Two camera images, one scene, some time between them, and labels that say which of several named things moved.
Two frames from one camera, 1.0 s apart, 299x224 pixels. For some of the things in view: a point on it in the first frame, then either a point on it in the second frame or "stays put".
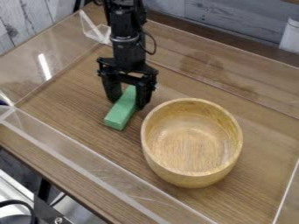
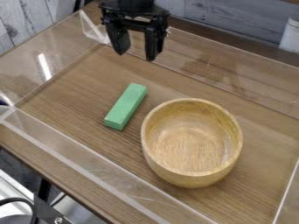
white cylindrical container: (290, 39) stays put
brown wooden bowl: (191, 139) stays put
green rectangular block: (122, 112) stays put
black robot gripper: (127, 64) -> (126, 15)
